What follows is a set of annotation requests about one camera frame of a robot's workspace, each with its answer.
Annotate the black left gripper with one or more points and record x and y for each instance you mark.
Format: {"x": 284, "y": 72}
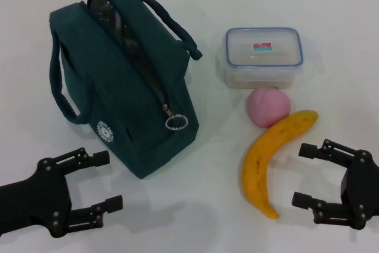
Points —
{"x": 35, "y": 199}

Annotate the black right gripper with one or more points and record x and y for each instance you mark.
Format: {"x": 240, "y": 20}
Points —
{"x": 364, "y": 188}

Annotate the yellow toy banana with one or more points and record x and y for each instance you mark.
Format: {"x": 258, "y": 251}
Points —
{"x": 260, "y": 161}

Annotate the pink toy peach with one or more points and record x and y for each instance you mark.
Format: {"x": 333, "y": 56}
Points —
{"x": 265, "y": 108}

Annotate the dark teal insulated lunch bag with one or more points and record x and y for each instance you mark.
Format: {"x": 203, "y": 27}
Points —
{"x": 118, "y": 93}

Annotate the clear plastic food container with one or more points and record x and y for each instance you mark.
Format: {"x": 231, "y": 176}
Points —
{"x": 263, "y": 57}

